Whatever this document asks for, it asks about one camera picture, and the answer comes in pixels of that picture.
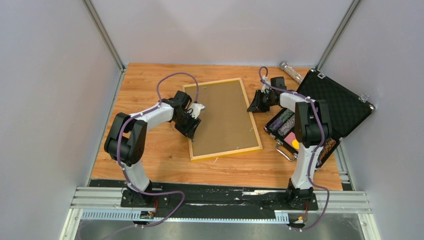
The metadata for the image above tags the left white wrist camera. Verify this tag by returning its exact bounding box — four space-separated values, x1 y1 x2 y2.
187 102 206 119

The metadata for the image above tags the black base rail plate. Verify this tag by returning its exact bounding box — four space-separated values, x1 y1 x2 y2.
86 178 354 221

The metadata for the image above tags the brown cardboard backing board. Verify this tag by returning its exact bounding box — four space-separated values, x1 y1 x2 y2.
185 80 260 157

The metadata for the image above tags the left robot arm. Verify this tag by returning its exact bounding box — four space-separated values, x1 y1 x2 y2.
104 90 205 207

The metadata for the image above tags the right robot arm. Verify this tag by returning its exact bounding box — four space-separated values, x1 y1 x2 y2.
247 76 332 209

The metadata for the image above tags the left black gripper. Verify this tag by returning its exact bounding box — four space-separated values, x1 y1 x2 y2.
173 110 202 141

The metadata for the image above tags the yellow wooden picture frame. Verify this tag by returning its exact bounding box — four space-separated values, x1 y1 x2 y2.
182 77 264 162

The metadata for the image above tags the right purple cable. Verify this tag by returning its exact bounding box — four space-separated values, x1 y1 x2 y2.
258 66 330 232

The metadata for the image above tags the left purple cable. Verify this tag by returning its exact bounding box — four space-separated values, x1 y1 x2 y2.
76 72 200 240

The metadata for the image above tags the black aluminium chip case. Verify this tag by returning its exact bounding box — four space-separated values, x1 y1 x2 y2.
264 69 375 170

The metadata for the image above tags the yellow round chip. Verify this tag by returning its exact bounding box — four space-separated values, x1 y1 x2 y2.
291 139 300 150

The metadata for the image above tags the purple cable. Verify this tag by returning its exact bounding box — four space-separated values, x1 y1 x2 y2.
76 72 200 240
258 66 330 232

